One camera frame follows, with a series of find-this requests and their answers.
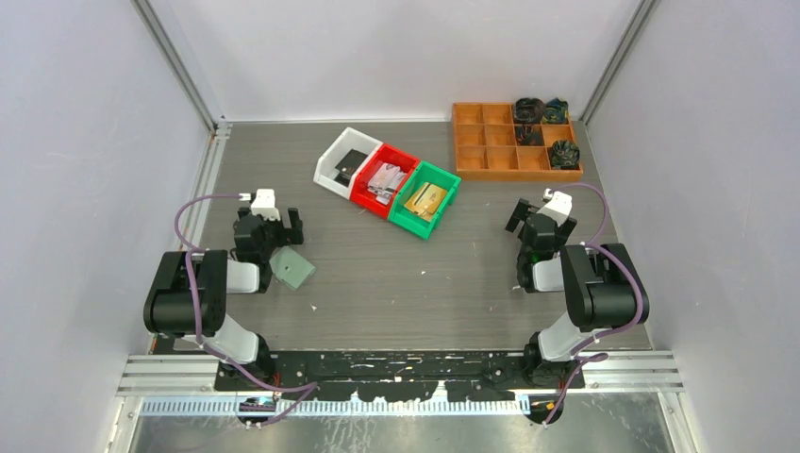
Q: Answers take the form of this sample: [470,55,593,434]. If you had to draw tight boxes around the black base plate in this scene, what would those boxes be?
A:
[214,349,586,404]

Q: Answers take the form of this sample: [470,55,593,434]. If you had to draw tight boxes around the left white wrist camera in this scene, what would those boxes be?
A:
[239,189,281,221]

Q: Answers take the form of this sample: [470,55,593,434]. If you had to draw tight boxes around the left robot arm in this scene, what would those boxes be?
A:
[143,208,304,390]

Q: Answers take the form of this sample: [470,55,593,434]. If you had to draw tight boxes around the green rolled cloth bottom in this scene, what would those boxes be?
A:
[548,140,580,170]

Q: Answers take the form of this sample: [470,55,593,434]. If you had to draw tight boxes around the green card holder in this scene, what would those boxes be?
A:
[270,247,316,291]

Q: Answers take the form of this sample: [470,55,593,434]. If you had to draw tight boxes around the green rolled cloth top-right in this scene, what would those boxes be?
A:
[541,97,570,125]

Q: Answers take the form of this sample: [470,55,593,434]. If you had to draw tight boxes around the gold cards stack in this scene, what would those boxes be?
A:
[404,182,448,223]

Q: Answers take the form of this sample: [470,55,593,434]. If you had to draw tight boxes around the dark rolled cloth middle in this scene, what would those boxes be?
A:
[514,124,544,146]

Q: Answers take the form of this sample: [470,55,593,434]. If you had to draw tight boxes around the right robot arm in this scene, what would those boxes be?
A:
[505,193,649,388]

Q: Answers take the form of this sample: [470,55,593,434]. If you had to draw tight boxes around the black VIP cards stack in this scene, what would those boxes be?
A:
[334,149,368,186]

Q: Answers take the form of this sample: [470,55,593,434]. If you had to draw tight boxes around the wooden compartment tray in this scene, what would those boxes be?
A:
[451,102,589,183]

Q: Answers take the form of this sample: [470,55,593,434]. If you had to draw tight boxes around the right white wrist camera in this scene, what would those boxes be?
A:
[538,189,573,227]

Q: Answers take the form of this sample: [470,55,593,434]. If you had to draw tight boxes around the silver cards stack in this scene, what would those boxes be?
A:
[367,163,407,206]

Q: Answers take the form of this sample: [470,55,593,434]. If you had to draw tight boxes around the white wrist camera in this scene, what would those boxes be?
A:
[239,189,281,221]
[538,189,573,227]

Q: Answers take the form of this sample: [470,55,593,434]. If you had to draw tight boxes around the white plastic bin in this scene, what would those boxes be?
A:
[313,127,384,199]

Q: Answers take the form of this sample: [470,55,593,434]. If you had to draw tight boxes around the dark rolled cloth top-left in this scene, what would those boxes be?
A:
[512,97,546,124]

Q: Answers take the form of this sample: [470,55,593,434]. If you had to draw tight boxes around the red plastic bin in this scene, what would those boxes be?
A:
[349,144,420,219]

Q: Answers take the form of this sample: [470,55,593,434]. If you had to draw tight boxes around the green plastic bin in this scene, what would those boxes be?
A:
[388,161,461,240]

